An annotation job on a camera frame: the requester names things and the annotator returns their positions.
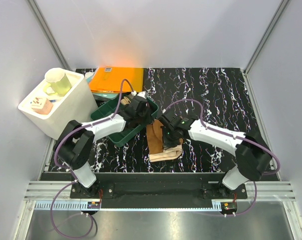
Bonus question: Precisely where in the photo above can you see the brown boxer briefs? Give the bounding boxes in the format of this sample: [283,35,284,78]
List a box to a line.
[146,120,183,163]

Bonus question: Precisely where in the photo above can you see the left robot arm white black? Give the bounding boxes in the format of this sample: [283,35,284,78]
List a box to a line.
[54,95,158,198]

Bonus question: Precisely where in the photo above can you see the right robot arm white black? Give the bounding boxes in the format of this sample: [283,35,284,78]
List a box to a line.
[158,111,271,198]

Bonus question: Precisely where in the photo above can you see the beige rolled sock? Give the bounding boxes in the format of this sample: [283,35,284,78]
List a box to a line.
[120,96,131,106]

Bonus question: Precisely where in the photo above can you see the green divided organizer tray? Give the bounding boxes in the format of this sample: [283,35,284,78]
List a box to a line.
[89,96,146,147]

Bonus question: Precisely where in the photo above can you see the orange and teal folders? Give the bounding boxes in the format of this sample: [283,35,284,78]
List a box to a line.
[85,67,144,99]

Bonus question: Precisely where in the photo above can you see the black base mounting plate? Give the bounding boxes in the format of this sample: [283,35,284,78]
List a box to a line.
[38,171,279,210]

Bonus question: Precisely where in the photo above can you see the yellow green cup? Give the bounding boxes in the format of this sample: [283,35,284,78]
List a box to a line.
[43,67,72,97]

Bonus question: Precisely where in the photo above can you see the white storage bin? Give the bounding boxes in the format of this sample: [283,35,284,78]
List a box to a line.
[18,70,98,140]

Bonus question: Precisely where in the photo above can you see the pink box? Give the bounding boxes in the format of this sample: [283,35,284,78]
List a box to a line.
[31,97,53,115]

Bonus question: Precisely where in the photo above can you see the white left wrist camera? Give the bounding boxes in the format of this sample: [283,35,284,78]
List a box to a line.
[131,91,148,101]

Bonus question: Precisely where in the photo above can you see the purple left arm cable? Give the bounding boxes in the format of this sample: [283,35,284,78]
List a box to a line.
[50,78,138,238]

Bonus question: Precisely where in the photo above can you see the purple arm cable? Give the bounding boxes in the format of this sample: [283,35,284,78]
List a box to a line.
[50,78,138,238]
[163,99,281,217]

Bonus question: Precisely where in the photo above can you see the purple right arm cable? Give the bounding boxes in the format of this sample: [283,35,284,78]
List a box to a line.
[163,99,281,217]

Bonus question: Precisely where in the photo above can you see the aluminium front rail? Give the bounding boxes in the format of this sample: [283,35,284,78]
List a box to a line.
[24,181,295,212]

